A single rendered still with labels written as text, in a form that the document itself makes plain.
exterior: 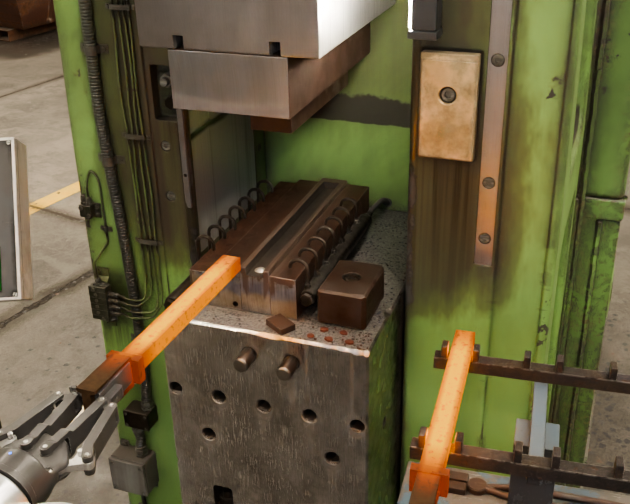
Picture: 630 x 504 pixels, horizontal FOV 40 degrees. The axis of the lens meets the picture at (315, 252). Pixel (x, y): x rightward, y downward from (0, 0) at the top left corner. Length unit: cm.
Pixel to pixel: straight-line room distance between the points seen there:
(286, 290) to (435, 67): 44
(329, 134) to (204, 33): 58
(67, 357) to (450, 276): 192
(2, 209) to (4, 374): 164
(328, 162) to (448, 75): 58
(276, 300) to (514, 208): 42
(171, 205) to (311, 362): 44
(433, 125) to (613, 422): 164
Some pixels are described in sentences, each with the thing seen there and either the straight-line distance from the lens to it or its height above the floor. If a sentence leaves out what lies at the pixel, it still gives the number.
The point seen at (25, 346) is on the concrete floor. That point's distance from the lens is 329.
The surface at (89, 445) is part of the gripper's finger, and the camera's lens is 100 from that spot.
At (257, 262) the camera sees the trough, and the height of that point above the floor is 99.
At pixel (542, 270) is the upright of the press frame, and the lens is 149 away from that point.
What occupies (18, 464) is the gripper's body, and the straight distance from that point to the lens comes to 97.
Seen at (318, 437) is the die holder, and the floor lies 72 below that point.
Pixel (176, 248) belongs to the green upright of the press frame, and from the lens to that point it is 170.
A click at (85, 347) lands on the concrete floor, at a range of 321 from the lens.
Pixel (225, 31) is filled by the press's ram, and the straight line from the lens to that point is 134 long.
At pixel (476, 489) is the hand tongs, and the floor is 72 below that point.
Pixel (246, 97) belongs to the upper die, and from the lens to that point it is 135.
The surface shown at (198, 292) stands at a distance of 127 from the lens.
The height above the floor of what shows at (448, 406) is 98.
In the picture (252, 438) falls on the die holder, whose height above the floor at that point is 69.
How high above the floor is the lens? 169
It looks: 27 degrees down
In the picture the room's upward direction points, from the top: 1 degrees counter-clockwise
